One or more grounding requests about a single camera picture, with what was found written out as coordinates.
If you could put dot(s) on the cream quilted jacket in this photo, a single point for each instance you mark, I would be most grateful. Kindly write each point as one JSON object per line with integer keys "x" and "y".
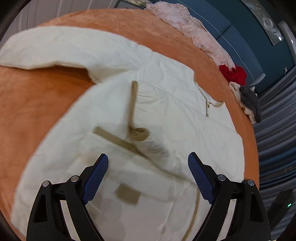
{"x": 147, "y": 114}

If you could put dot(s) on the blue padded headboard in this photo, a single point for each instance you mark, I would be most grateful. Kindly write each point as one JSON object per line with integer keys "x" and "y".
{"x": 228, "y": 37}

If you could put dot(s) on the blue-grey curtain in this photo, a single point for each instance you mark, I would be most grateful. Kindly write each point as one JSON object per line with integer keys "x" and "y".
{"x": 275, "y": 137}

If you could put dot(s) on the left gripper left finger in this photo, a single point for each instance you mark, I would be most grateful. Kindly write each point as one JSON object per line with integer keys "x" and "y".
{"x": 47, "y": 221}

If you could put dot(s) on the red garment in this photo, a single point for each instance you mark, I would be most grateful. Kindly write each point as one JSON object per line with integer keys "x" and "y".
{"x": 237, "y": 74}

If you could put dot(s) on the orange plush bed blanket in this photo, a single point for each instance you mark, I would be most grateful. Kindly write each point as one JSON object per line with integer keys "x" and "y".
{"x": 33, "y": 101}

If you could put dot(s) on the dark grey garment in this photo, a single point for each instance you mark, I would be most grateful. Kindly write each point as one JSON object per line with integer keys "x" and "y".
{"x": 250, "y": 104}

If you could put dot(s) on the wall art panel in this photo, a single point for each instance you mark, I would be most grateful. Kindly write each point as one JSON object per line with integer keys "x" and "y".
{"x": 265, "y": 20}

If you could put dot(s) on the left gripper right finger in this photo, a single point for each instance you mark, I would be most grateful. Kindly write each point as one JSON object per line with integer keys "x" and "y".
{"x": 240, "y": 201}

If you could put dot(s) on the pink lace garment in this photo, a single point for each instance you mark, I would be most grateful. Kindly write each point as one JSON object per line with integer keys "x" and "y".
{"x": 178, "y": 16}

